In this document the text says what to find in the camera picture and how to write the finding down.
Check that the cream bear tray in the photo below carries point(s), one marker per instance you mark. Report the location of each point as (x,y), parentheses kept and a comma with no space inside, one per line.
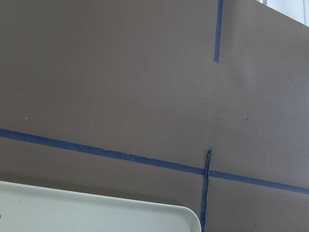
(25,208)

